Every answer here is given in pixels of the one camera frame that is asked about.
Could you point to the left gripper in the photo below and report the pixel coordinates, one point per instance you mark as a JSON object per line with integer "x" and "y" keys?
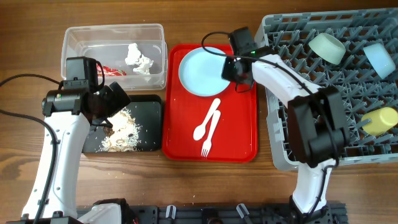
{"x": 116, "y": 104}

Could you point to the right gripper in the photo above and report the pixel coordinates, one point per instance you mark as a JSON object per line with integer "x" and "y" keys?
{"x": 230, "y": 77}

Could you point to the red snack wrapper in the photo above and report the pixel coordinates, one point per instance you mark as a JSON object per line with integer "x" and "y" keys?
{"x": 110, "y": 72}

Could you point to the food scraps rice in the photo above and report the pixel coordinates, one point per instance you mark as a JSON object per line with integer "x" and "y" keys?
{"x": 123, "y": 136}

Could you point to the light blue plate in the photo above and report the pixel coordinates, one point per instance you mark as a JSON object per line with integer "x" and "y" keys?
{"x": 200, "y": 73}

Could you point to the white napkin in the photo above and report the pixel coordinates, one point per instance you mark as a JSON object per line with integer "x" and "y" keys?
{"x": 140, "y": 62}

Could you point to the white plastic fork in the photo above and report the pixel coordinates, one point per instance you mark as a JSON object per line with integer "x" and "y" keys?
{"x": 207, "y": 143}

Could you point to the light green bowl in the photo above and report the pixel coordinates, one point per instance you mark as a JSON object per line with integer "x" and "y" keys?
{"x": 328, "y": 48}

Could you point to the light blue bowl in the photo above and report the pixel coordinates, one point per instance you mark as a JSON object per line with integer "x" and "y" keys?
{"x": 380, "y": 59}

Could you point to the yellow plastic cup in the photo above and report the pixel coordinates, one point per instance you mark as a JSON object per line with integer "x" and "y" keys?
{"x": 381, "y": 120}

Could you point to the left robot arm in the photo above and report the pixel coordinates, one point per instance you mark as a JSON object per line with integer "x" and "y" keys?
{"x": 69, "y": 114}

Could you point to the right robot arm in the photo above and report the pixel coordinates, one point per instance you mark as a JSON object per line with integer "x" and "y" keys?
{"x": 317, "y": 128}

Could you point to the clear plastic waste bin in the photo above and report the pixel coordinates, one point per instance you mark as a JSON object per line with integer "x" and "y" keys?
{"x": 108, "y": 44}

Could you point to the grey dishwasher rack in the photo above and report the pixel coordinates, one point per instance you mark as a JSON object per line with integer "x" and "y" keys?
{"x": 361, "y": 88}

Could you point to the black plastic tray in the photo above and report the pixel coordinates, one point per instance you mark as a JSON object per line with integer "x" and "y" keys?
{"x": 147, "y": 110}

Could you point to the red serving tray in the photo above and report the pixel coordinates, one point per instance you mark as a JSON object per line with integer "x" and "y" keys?
{"x": 235, "y": 137}

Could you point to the white plastic spoon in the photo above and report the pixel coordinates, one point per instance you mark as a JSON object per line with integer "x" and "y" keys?
{"x": 201, "y": 129}

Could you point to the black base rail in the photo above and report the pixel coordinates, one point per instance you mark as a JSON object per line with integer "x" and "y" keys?
{"x": 267, "y": 214}

